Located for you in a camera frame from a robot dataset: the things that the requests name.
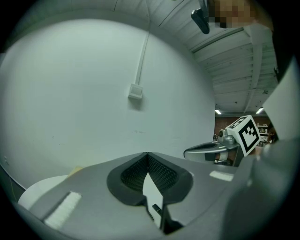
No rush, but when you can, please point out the black head-worn camera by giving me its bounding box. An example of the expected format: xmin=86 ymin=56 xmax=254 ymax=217
xmin=190 ymin=8 xmax=210 ymax=35

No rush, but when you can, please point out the person's head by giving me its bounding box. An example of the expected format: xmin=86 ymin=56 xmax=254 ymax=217
xmin=207 ymin=0 xmax=258 ymax=29

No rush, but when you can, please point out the white wall conduit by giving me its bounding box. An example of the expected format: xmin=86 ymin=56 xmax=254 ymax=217
xmin=135 ymin=30 xmax=150 ymax=85

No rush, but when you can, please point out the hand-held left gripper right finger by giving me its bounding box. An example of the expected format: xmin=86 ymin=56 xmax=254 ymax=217
xmin=147 ymin=151 xmax=237 ymax=235

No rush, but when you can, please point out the white wall box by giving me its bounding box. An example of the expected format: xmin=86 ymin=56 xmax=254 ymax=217
xmin=127 ymin=83 xmax=144 ymax=99

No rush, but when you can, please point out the person's black shirt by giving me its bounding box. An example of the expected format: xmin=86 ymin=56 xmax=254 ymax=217
xmin=255 ymin=0 xmax=300 ymax=83

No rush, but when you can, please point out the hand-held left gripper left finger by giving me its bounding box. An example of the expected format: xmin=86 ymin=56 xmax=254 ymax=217
xmin=30 ymin=151 xmax=163 ymax=240

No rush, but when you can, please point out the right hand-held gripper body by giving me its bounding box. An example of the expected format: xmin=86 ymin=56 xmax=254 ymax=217
xmin=215 ymin=114 xmax=261 ymax=167

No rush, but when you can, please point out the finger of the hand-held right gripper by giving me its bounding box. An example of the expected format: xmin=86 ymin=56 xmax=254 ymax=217
xmin=183 ymin=142 xmax=230 ymax=163

